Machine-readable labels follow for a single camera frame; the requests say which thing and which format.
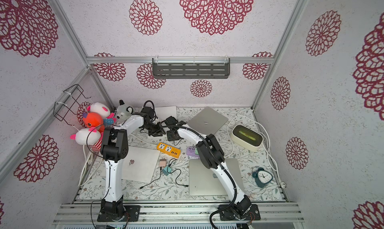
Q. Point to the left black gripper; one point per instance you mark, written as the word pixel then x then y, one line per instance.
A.
pixel 160 131

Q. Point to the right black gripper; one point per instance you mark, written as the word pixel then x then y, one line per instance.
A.
pixel 172 133

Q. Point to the teal charger plug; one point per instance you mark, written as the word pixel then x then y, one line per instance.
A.
pixel 167 170

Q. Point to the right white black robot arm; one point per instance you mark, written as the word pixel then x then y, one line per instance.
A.
pixel 213 158

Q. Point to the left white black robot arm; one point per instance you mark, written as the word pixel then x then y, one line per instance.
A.
pixel 114 149

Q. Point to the white laptop with red logo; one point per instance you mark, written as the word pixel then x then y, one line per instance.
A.
pixel 165 112

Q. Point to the silver laptop rear right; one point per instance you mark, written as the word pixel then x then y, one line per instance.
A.
pixel 208 121

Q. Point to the white laptop front left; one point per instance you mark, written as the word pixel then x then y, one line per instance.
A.
pixel 140 164

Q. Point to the silver apple laptop front right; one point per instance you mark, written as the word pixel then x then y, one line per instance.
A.
pixel 203 182

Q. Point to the orange power strip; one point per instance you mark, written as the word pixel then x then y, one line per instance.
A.
pixel 169 150

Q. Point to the purple power strip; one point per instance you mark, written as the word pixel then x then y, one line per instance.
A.
pixel 192 152

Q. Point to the grey husky plush toy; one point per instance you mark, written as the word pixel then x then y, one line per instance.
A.
pixel 123 113

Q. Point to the white pink plush upper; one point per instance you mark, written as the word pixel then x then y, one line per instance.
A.
pixel 101 109

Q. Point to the red fox plush toy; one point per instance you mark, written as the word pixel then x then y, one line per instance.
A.
pixel 94 120

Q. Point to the white plush striped legs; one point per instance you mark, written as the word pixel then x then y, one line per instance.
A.
pixel 89 137

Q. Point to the cream box with green display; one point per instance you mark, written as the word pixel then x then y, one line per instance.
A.
pixel 247 138

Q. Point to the teal alarm clock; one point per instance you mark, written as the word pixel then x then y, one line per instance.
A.
pixel 262 177

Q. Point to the grey metal wall shelf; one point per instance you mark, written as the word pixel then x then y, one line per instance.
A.
pixel 191 69

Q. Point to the black wire wall basket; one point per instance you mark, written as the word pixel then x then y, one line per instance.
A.
pixel 70 110

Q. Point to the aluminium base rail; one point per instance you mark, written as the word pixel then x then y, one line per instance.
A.
pixel 157 213

